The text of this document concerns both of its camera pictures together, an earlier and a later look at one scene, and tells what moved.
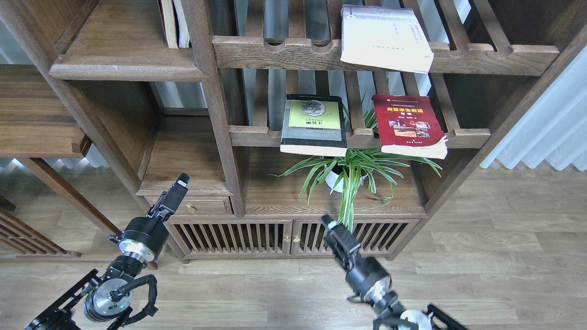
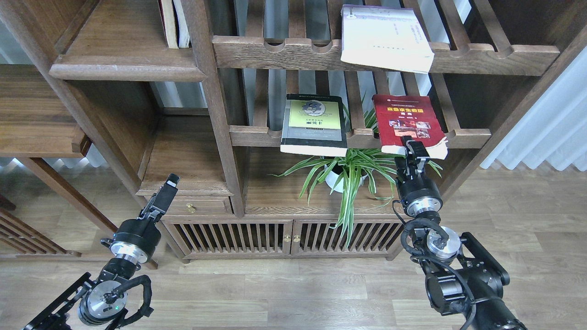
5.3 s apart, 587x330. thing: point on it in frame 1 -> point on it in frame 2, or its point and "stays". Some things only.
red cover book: (408, 125) stays
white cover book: (385, 37) stays
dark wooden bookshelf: (308, 130) stays
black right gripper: (366, 277) -> (419, 195)
